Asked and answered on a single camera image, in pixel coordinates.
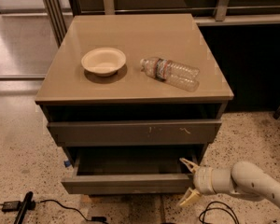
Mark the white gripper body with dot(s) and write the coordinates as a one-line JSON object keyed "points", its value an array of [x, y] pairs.
{"points": [[202, 180]]}

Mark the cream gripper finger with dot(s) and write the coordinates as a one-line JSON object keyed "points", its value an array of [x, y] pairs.
{"points": [[193, 167], [191, 196]]}

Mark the grey drawer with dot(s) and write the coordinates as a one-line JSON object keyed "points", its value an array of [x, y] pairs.
{"points": [[134, 133], [135, 170]]}

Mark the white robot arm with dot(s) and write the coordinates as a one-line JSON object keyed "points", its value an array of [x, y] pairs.
{"points": [[244, 180]]}

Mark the grey drawer cabinet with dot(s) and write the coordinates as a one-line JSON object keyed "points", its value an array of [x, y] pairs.
{"points": [[69, 93]]}

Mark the clear plastic water bottle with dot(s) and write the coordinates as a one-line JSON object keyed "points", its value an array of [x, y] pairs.
{"points": [[176, 74]]}

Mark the blue tape piece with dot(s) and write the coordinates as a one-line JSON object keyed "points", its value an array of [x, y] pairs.
{"points": [[67, 164]]}

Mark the white paper bowl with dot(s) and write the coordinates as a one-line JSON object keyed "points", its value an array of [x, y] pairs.
{"points": [[103, 62]]}

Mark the black bar device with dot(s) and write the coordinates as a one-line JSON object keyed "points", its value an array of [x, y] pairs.
{"points": [[27, 204]]}

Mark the black power adapter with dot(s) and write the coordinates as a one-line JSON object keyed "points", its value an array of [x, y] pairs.
{"points": [[11, 206]]}

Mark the metal shelf frame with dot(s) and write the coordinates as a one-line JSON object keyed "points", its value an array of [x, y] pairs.
{"points": [[205, 12]]}

